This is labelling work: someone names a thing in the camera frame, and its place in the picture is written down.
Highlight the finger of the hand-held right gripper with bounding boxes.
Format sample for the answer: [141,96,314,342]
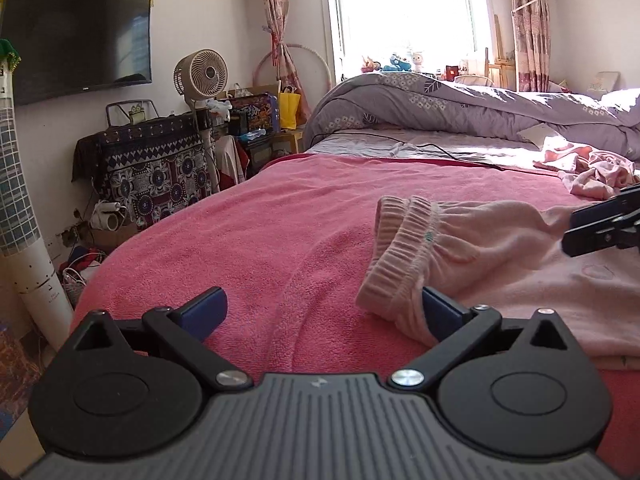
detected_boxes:
[570,187,640,234]
[561,215,640,259]

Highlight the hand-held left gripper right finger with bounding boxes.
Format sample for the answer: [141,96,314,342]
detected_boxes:
[390,286,573,391]

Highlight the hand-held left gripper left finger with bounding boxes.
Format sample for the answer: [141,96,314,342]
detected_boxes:
[69,286,255,394]

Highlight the pink strawberry print pants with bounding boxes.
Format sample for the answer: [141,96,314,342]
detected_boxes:
[356,195,640,358]

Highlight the light pink crumpled top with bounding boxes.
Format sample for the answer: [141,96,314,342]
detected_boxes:
[557,150,638,200]

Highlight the salmon pink cloth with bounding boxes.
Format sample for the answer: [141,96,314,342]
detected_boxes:
[532,135,596,171]

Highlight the white paper sheet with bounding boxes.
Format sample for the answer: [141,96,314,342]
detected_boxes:
[517,122,559,146]

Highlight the pink towel blanket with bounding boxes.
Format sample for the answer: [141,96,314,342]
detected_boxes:
[70,152,640,480]

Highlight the white printed box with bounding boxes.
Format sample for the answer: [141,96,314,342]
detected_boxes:
[587,71,621,94]

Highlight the patterned cloth covered cabinet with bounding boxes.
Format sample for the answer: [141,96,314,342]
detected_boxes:
[71,112,216,231]

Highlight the white and red garment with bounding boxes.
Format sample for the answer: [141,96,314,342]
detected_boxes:
[215,135,249,189]

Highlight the wooden easel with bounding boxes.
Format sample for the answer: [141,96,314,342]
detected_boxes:
[482,15,518,92]

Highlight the white tower fan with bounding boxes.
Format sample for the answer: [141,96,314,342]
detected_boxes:
[0,40,75,351]

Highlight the lavender bedsheet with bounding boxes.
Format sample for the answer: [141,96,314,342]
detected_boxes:
[305,127,640,171]

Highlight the pink hanging curtain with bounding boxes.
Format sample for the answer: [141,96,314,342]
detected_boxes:
[502,0,553,93]

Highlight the purple floral duvet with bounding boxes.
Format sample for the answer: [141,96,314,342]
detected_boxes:
[303,72,640,148]

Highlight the colourful printed box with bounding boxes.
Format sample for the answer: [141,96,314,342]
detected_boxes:
[227,91,281,136]

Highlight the yellow paper bag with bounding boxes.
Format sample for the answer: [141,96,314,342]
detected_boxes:
[278,85,302,131]

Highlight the beige standing fan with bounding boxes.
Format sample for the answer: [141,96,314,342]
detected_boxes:
[173,49,231,196]

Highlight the blue plush toy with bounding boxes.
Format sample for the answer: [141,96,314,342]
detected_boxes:
[382,52,414,74]

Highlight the pink white hula hoop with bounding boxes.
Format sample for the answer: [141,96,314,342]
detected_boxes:
[252,42,333,96]

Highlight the window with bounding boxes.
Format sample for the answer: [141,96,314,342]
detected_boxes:
[325,0,493,83]

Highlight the black television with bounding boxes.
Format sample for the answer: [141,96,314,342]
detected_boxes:
[0,0,153,106]

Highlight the pink tied curtain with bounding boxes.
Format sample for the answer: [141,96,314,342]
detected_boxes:
[257,0,313,128]

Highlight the black cable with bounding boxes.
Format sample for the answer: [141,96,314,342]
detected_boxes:
[312,132,506,169]

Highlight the wire basket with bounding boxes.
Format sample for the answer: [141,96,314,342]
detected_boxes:
[106,100,162,127]

